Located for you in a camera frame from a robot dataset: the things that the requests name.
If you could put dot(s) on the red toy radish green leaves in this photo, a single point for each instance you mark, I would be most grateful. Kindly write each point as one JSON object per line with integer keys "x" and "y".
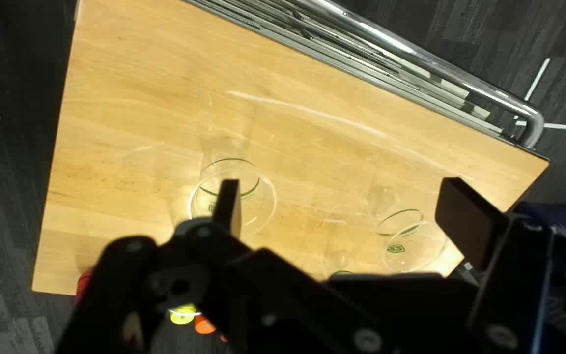
{"x": 84, "y": 279}

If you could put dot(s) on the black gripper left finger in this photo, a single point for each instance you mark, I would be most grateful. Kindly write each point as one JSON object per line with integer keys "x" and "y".
{"x": 227, "y": 203}

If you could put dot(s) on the clear plastic cup green logo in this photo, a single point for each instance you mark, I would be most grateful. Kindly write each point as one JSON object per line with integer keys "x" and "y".
{"x": 404, "y": 246}
{"x": 257, "y": 197}

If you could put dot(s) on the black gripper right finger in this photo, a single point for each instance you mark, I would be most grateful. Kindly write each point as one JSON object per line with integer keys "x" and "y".
{"x": 471, "y": 222}

